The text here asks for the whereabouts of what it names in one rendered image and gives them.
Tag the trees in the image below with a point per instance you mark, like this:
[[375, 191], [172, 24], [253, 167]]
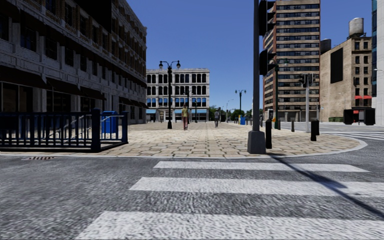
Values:
[[232, 114]]

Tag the grey stone building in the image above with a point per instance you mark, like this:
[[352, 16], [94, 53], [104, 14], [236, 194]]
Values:
[[75, 60]]

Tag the tan banded tower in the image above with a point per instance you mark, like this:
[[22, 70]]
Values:
[[295, 60]]

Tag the black bus shelter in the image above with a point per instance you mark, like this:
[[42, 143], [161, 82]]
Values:
[[359, 116]]

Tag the glass tower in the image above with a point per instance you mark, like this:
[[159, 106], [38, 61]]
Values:
[[378, 60]]

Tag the traffic light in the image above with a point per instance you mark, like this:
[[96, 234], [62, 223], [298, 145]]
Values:
[[307, 105], [256, 90]]

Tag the white stone building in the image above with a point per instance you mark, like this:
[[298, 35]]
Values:
[[192, 90]]

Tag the dark stairway railing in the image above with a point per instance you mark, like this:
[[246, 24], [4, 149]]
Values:
[[95, 132]]

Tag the tan brick building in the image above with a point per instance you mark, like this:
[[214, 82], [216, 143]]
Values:
[[345, 90]]

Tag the blue booth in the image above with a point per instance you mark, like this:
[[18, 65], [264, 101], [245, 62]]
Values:
[[242, 120]]

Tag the blue letter box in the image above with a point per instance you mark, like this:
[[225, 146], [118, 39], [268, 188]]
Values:
[[108, 123]]

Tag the short dark post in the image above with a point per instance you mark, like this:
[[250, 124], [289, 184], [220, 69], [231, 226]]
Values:
[[268, 133], [279, 124], [313, 130], [292, 126], [317, 127]]

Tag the person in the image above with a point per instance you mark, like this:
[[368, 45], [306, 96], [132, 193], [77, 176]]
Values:
[[185, 115], [216, 117]]

